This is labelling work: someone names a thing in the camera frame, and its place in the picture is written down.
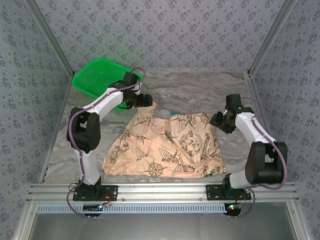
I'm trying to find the peach printed t-shirt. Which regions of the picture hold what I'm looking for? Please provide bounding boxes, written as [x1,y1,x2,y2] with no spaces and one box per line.
[102,101,227,179]

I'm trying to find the green plastic basket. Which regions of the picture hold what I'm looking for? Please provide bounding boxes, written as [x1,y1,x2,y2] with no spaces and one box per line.
[71,57,145,112]

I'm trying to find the small circuit board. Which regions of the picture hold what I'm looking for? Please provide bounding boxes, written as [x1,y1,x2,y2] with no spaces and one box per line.
[224,203,242,212]
[83,204,104,213]

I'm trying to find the grey metal panel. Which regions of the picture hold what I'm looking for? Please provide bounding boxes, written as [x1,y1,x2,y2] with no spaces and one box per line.
[32,213,297,240]

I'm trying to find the aluminium table side rail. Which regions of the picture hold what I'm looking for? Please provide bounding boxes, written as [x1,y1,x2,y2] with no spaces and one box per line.
[246,72,286,182]
[38,72,76,183]

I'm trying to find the aluminium frame post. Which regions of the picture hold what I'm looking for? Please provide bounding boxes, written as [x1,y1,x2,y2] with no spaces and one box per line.
[246,0,300,77]
[24,0,76,77]

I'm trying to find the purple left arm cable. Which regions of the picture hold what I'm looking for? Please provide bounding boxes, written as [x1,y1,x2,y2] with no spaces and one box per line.
[66,66,146,220]

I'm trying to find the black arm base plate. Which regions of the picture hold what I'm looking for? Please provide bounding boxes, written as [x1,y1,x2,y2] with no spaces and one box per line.
[205,184,252,201]
[72,184,119,202]

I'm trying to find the aluminium mounting rail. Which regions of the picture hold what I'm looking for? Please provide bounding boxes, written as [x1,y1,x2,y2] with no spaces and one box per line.
[26,182,300,203]

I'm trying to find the grey slotted cable duct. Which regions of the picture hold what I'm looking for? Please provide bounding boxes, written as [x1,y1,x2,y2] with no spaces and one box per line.
[36,201,232,215]

